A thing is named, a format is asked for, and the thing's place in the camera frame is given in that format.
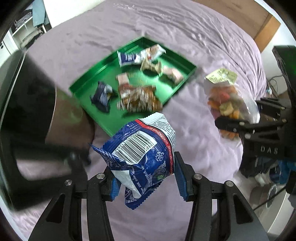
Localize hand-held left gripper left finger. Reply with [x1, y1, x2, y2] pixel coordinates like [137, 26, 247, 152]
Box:
[28, 166, 121, 241]

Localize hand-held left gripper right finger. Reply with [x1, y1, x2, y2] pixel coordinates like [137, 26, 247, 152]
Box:
[173, 152, 270, 241]

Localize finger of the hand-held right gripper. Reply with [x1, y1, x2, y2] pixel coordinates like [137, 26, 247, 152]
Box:
[215, 116, 257, 139]
[255, 98, 289, 121]

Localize clear bag of colourful snacks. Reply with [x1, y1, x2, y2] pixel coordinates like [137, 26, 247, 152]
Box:
[204, 68, 260, 142]

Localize blue white snack bag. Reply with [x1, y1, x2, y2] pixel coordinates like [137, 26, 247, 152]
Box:
[90, 112, 176, 210]

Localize dark blue snack packet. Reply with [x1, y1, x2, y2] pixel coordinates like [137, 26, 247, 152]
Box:
[91, 81, 117, 113]

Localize green tray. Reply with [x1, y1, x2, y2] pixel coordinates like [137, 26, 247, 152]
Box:
[69, 36, 197, 137]

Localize long blue white snack packet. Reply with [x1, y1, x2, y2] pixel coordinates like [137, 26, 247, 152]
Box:
[117, 44, 166, 68]

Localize person's right hand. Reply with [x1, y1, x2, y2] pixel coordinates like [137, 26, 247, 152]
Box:
[276, 159, 294, 186]

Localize grey round object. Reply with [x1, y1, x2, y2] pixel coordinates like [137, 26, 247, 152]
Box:
[250, 182, 279, 210]

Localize pink white snack packet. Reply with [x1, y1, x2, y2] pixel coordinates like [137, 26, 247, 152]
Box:
[161, 65, 184, 82]

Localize person's bare leg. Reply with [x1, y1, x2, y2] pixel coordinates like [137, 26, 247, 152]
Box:
[45, 87, 96, 153]

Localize brown striped snack packet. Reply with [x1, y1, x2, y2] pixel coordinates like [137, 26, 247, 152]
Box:
[116, 84, 163, 113]

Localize wooden headboard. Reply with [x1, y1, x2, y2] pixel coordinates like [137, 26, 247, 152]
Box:
[193, 0, 281, 53]

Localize beige snack packet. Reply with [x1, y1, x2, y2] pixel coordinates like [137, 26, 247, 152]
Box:
[141, 59, 163, 73]

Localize small red white snack packet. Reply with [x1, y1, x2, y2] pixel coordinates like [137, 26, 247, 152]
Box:
[116, 72, 130, 86]

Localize black shorts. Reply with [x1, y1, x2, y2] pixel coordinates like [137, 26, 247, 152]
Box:
[0, 50, 89, 210]

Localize purple bed sheet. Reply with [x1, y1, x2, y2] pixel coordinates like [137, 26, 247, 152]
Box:
[9, 0, 266, 241]

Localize white shelf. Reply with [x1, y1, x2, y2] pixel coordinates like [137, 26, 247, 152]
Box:
[9, 5, 48, 48]

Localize hanging blue cloth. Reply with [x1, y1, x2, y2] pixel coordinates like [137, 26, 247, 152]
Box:
[32, 0, 46, 26]

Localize black cable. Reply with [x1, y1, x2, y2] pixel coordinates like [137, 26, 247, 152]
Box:
[266, 75, 287, 94]

